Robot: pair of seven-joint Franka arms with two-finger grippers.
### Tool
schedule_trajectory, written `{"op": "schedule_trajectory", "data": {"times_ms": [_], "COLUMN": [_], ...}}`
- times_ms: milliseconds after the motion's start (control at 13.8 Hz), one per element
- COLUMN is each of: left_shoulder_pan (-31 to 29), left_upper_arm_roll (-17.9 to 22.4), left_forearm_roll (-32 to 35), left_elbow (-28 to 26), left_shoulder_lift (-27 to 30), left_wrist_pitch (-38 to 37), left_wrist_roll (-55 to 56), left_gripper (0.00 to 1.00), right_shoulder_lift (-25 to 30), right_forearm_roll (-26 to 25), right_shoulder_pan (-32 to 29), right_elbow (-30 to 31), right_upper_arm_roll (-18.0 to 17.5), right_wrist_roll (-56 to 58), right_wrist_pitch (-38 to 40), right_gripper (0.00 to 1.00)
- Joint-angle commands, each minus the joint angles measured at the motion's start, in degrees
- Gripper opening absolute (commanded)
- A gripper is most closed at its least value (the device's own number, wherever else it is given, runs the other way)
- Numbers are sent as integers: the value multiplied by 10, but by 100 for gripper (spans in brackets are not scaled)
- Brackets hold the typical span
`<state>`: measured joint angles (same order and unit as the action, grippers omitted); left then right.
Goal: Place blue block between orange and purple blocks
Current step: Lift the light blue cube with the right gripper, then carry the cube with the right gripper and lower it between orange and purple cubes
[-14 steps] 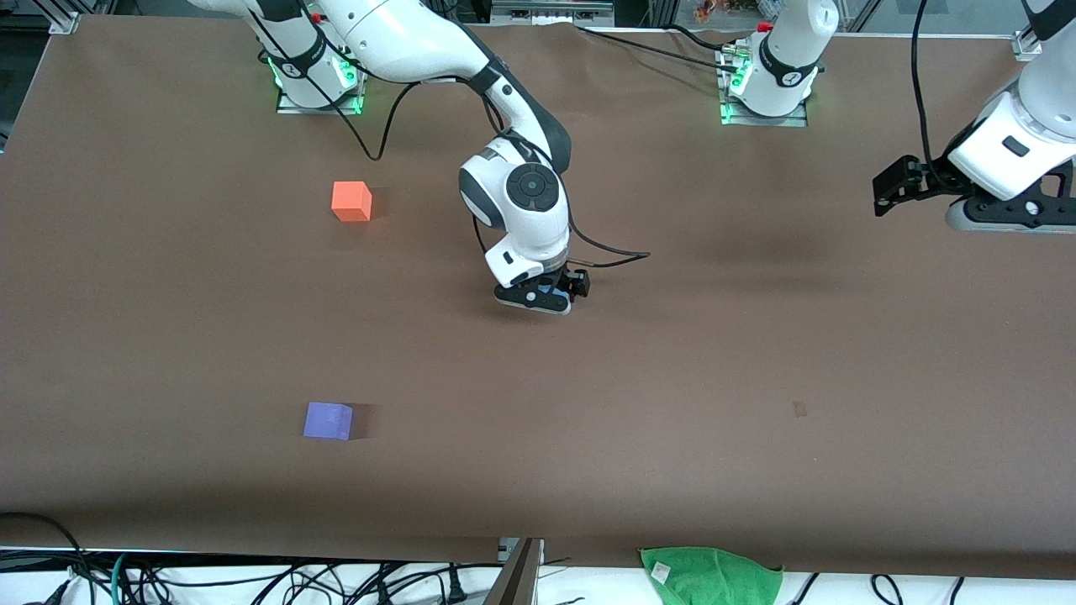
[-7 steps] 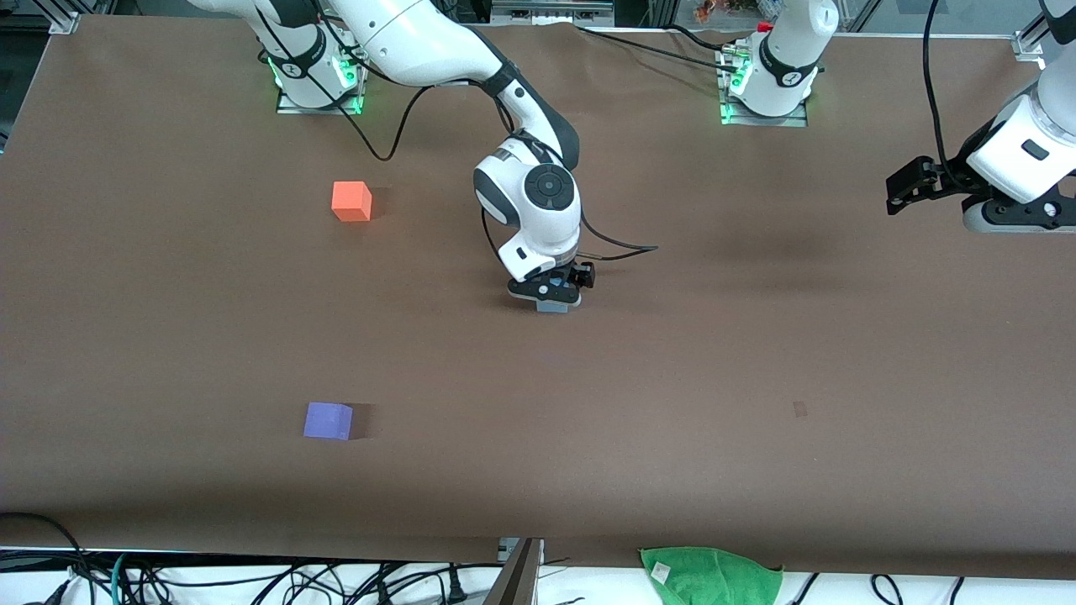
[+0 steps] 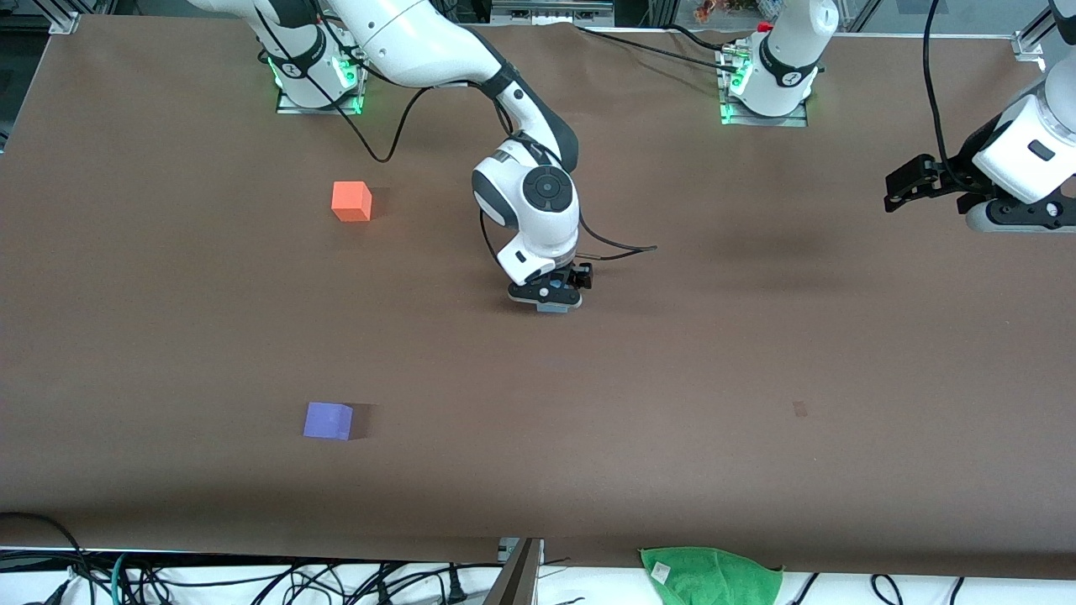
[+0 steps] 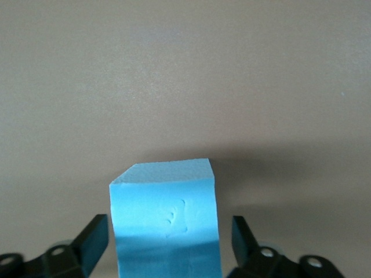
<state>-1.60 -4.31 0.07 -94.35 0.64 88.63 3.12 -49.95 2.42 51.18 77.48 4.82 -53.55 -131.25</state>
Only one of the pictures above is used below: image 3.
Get orange foam block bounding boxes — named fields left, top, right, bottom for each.
left=331, top=181, right=373, bottom=223

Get purple foam block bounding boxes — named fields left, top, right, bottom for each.
left=303, top=402, right=354, bottom=441

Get brown paper table cover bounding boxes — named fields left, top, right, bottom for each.
left=0, top=13, right=1076, bottom=581

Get grey metal beam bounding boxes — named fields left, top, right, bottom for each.
left=483, top=538, right=545, bottom=605

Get green microfibre cloth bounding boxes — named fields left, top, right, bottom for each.
left=637, top=546, right=784, bottom=605

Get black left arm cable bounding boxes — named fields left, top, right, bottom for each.
left=922, top=0, right=957, bottom=169

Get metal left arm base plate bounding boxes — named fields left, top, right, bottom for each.
left=720, top=99, right=810, bottom=129

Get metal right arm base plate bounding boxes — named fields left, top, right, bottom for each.
left=276, top=84, right=364, bottom=116

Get aluminium frame rail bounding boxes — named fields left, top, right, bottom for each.
left=490, top=0, right=616, bottom=27

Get thick black cable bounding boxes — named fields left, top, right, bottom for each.
left=0, top=511, right=90, bottom=605

